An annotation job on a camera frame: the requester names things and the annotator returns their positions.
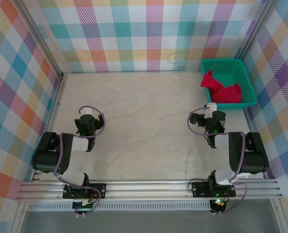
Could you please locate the red t-shirt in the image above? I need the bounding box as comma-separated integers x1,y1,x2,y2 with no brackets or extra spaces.
200,69,243,104

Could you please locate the teal plastic basket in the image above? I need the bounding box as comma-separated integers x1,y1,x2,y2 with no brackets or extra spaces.
200,59,257,110

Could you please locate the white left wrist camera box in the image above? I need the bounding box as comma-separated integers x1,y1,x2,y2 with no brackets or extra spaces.
79,108,94,117

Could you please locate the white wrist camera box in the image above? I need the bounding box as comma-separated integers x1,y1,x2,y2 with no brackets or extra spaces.
79,108,94,117
204,103,218,119

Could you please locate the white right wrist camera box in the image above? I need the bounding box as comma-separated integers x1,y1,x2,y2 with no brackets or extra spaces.
204,103,218,119

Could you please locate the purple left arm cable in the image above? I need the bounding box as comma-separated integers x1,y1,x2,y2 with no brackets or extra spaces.
53,105,107,218

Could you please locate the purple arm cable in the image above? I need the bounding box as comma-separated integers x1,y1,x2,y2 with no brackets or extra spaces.
187,106,248,216
53,105,107,218

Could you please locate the aluminium side rail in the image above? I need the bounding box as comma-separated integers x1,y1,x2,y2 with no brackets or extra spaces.
32,72,69,182
242,108,268,180

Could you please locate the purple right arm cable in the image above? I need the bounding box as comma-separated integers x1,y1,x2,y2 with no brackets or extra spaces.
187,106,248,216

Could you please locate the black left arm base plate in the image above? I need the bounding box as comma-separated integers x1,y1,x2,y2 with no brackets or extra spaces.
63,183,107,200

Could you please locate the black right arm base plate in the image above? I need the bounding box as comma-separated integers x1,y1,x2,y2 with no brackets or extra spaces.
192,181,236,198

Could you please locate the long aluminium mounting rail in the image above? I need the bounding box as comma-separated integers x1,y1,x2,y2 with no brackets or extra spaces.
15,179,283,202

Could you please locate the aluminium corner post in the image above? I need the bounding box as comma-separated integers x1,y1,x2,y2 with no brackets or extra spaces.
235,0,280,71
14,0,69,81

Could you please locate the grey slotted cable duct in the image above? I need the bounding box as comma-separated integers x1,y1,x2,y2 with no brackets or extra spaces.
27,203,211,211

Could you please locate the aluminium frame leg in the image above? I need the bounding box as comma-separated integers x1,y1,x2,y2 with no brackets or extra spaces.
271,198,288,233
12,201,30,233

